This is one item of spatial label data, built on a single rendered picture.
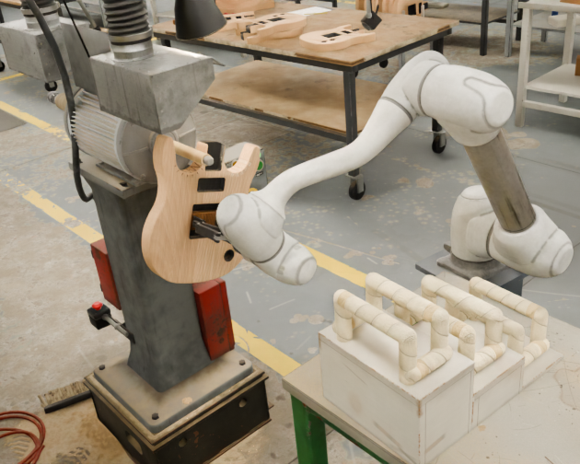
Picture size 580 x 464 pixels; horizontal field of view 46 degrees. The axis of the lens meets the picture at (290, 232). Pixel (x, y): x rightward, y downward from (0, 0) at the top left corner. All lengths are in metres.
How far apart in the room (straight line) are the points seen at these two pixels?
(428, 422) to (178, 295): 1.32
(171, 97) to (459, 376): 0.89
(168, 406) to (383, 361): 1.33
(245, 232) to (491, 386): 0.60
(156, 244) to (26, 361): 1.70
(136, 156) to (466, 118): 0.90
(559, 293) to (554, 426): 2.09
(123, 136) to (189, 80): 0.36
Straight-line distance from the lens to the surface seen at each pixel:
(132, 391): 2.61
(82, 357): 3.35
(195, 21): 1.78
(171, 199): 1.84
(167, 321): 2.44
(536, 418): 1.48
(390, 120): 1.74
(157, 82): 1.63
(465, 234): 2.21
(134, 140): 1.96
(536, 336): 1.58
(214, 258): 1.99
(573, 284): 3.59
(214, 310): 2.52
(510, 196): 1.92
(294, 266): 1.61
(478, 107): 1.63
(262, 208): 1.54
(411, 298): 1.28
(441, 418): 1.32
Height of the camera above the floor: 1.94
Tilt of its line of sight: 29 degrees down
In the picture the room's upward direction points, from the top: 6 degrees counter-clockwise
